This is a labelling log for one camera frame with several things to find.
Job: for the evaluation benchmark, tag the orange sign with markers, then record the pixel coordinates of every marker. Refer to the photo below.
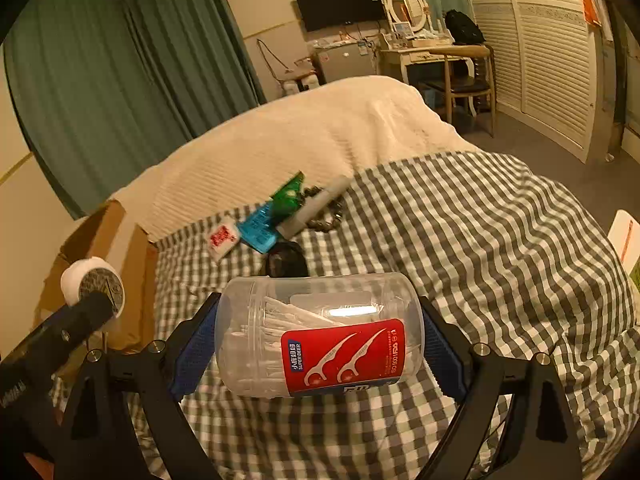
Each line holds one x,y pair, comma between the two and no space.
590,2

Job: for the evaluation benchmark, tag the black bag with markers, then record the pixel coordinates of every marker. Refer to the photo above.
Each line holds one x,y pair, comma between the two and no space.
462,27

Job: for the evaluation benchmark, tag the green packet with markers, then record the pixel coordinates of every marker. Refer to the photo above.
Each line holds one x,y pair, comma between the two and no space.
287,195

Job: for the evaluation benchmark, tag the grey mini fridge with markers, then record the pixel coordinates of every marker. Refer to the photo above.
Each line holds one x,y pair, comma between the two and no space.
345,62

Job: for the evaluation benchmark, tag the grey white checked blanket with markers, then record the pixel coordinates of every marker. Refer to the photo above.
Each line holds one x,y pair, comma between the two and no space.
450,240

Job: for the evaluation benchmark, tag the wooden chair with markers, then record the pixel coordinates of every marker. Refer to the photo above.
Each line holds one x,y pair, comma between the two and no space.
465,87

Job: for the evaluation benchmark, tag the blue packet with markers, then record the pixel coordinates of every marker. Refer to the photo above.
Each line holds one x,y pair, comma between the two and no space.
257,230

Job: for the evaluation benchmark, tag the white louvered wardrobe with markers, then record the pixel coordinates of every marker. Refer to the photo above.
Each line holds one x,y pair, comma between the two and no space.
545,60

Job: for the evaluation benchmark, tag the grey tube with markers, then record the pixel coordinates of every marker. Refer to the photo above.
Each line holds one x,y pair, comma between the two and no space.
315,205

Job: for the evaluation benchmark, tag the white round container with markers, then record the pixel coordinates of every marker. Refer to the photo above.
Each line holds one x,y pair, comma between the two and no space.
80,272

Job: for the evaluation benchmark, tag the black round object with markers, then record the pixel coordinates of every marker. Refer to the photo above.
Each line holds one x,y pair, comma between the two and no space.
285,260

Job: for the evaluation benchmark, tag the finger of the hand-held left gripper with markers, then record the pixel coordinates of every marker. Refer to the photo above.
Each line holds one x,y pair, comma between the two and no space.
85,316

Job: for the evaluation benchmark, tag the white card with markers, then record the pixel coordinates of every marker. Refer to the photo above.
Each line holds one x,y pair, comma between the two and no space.
625,240

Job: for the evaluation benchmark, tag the white ribbed blanket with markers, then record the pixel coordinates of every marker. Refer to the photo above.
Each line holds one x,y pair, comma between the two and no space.
310,130

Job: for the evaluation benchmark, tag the clear jar with red label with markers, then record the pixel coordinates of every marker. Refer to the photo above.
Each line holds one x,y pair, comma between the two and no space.
340,360

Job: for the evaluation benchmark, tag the black television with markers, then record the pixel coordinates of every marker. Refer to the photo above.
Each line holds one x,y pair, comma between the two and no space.
337,5

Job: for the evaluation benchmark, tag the white oval mirror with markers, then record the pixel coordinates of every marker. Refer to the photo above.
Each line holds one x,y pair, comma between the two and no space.
406,7

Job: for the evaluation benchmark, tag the white dressing desk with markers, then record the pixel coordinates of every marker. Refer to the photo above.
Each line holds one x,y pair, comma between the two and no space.
400,57

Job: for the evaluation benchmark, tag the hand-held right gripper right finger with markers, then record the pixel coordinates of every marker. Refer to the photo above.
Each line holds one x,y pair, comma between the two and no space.
445,355

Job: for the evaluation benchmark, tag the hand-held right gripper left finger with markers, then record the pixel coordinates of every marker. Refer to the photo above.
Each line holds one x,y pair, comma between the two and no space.
192,355

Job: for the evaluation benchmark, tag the cardboard box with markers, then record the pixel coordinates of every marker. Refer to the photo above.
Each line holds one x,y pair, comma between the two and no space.
125,280

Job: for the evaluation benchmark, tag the red and white packet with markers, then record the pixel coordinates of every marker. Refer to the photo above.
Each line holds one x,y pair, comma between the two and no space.
224,237

